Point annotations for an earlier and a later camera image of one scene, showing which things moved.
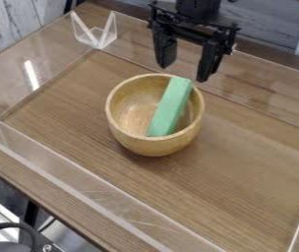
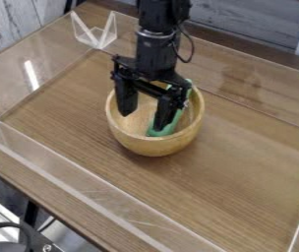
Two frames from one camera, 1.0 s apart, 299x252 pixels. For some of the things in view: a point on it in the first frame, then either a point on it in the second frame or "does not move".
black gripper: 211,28 → 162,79
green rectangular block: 172,107 does not move
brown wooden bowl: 131,104 does not move
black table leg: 32,214 does not move
